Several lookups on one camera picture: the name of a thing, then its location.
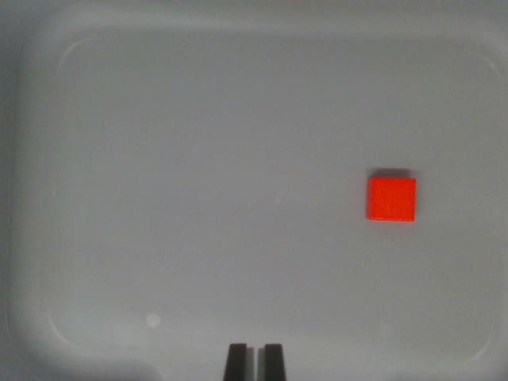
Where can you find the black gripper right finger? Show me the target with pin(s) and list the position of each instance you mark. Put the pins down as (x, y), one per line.
(274, 363)

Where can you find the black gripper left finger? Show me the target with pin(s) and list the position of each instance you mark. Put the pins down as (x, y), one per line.
(237, 363)

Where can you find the red block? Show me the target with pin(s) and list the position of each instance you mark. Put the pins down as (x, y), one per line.
(391, 198)

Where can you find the white plastic tray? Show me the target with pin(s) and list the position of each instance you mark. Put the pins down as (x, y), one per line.
(222, 166)

